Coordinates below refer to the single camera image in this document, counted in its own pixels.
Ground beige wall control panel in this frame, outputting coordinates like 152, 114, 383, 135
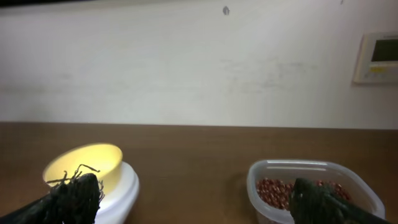
353, 31, 397, 85

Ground white digital kitchen scale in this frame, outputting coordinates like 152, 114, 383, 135
95, 162, 140, 224

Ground clear plastic food container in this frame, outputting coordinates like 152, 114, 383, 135
246, 159, 386, 224

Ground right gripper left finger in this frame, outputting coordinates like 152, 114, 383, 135
1, 164, 104, 224

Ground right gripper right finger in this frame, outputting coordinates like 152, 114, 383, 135
289, 178, 390, 224

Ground red adzuki beans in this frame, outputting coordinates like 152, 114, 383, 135
256, 178, 351, 211

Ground yellow plastic bowl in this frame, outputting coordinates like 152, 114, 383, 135
43, 143, 123, 194

